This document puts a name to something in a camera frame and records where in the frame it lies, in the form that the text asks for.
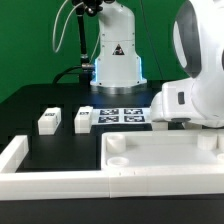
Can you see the white desk tabletop tray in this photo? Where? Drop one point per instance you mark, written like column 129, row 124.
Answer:
column 149, row 149

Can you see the marker tag sheet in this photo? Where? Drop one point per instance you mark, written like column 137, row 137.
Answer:
column 121, row 116

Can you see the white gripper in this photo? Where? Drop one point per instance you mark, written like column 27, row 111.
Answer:
column 174, row 103

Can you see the white fence bar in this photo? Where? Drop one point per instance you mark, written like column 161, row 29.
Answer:
column 111, row 184
column 13, row 155

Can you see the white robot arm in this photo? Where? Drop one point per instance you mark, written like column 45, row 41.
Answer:
column 198, row 40

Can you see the white front fence bar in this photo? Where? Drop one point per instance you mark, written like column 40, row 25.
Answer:
column 111, row 184

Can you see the white left fence bar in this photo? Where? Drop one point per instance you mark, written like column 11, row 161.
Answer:
column 13, row 155

